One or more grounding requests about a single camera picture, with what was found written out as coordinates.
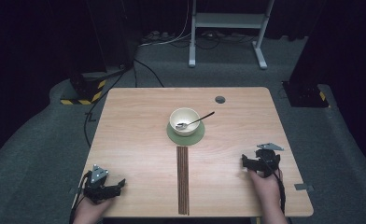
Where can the grey tape piece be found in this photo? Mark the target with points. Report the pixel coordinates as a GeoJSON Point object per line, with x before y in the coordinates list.
{"type": "Point", "coordinates": [303, 187]}
{"type": "Point", "coordinates": [73, 190]}

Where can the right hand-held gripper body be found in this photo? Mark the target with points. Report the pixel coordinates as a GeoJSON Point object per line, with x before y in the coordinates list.
{"type": "Point", "coordinates": [266, 160]}

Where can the green round coaster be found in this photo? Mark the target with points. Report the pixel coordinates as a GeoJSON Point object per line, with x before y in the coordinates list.
{"type": "Point", "coordinates": [185, 140]}

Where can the white metal stand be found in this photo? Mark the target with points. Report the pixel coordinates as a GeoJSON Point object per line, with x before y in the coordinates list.
{"type": "Point", "coordinates": [229, 20]}

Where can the person's left hand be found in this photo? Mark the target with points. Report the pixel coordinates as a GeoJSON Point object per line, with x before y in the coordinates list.
{"type": "Point", "coordinates": [89, 211]}

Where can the black yellow striped stand base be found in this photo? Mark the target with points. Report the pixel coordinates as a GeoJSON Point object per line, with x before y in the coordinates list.
{"type": "Point", "coordinates": [86, 88]}

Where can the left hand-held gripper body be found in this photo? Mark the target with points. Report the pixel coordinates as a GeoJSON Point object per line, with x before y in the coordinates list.
{"type": "Point", "coordinates": [97, 189]}

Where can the person's right hand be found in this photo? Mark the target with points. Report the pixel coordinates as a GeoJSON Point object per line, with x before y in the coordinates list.
{"type": "Point", "coordinates": [266, 189]}

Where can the row of brown wooden chopsticks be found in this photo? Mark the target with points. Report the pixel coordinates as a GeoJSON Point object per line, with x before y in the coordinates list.
{"type": "Point", "coordinates": [182, 180]}

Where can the cream ceramic bowl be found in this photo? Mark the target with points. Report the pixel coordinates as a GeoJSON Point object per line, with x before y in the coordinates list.
{"type": "Point", "coordinates": [184, 119]}

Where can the dark power strip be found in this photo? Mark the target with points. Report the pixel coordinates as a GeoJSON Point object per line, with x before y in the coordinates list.
{"type": "Point", "coordinates": [157, 35]}

